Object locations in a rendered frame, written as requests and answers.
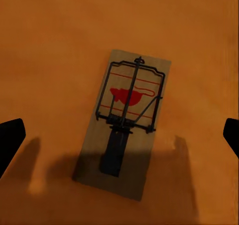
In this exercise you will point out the cabinet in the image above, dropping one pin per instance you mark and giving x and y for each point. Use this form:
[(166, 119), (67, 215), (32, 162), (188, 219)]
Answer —
[(53, 57)]

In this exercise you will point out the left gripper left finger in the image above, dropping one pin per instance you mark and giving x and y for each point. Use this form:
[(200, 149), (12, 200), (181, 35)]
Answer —
[(12, 134)]

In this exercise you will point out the mousetrap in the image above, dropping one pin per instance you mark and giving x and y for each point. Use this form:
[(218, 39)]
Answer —
[(117, 147)]

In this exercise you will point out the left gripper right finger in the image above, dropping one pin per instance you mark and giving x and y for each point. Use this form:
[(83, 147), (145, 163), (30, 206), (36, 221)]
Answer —
[(231, 134)]

